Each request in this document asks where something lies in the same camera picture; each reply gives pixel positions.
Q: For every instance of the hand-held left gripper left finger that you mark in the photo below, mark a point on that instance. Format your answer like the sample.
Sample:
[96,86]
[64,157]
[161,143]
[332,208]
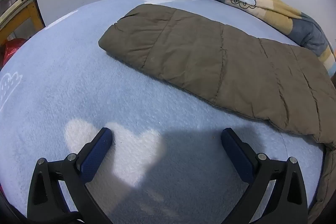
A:
[97,155]

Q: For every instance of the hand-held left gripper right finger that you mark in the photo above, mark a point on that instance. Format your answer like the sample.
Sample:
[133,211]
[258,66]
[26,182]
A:
[236,155]

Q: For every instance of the brown padded jacket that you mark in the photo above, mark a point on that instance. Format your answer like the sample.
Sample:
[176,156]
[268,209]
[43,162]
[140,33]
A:
[197,56]

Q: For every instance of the light blue bed sheet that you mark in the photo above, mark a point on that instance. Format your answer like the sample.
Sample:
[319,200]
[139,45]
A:
[78,82]

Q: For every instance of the red plastic bag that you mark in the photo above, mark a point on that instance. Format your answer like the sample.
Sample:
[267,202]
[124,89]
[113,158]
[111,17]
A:
[11,50]

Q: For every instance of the wooden shelf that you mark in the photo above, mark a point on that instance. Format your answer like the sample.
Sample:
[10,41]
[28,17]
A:
[26,12]

